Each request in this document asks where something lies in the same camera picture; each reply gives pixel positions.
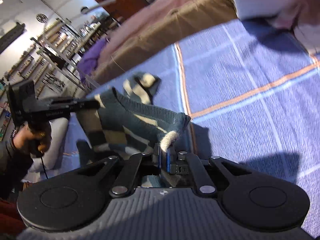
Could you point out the person left hand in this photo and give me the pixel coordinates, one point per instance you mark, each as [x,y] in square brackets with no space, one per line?
[26,140]

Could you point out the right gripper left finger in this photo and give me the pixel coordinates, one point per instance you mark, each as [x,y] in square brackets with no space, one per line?
[140,170]

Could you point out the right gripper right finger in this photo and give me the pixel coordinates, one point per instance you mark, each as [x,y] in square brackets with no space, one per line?
[187,170]

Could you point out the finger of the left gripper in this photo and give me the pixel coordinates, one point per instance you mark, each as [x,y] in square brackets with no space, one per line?
[73,104]

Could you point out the wall display shelves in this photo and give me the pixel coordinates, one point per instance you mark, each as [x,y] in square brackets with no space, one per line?
[49,78]

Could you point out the green cream checkered sweater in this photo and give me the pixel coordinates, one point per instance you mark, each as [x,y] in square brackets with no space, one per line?
[128,123]

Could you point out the blue plaid bed sheet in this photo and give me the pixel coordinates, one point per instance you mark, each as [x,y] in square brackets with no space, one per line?
[252,93]

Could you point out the white bolster pillow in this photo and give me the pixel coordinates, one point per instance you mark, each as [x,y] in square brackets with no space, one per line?
[59,129]

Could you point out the white metal rack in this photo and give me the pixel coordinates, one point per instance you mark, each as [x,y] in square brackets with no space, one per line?
[67,62]

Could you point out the brown pink bed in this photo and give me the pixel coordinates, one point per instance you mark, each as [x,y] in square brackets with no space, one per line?
[155,27]

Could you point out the purple cloth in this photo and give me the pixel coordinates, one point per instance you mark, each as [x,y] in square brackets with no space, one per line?
[89,61]

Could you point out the white grey pillow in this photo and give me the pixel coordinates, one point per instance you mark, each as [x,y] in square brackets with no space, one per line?
[300,16]

